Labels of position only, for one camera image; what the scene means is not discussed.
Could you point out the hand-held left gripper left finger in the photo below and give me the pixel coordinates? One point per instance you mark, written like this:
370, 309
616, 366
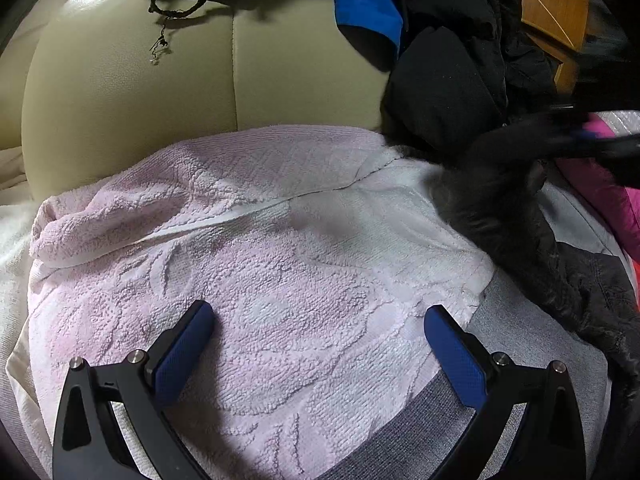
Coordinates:
182, 360

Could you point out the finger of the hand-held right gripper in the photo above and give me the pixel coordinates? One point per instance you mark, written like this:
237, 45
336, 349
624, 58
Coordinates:
575, 137

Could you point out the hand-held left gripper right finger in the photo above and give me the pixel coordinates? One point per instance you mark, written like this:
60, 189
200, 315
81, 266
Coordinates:
455, 360

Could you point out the dark grey puffer jacket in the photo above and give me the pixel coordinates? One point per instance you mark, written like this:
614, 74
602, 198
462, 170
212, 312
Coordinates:
500, 210

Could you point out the pink pillow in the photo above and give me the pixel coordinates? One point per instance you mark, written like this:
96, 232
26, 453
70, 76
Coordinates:
620, 210

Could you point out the silver insulation mat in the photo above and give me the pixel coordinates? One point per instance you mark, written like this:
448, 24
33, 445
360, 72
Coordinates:
622, 121

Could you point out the grey blanket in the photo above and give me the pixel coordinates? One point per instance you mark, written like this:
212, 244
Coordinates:
525, 320

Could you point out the pink terry towel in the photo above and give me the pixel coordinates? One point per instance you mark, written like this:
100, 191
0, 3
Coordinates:
275, 285

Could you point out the wooden cabinet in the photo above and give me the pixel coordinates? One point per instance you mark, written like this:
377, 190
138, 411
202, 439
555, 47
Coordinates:
550, 0

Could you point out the black and blue jacket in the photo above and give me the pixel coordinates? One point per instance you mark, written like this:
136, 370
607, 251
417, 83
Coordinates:
450, 60

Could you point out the cream cloth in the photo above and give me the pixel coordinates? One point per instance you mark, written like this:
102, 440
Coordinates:
15, 240

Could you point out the beige leather sofa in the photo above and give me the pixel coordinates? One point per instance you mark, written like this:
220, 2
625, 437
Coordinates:
125, 85

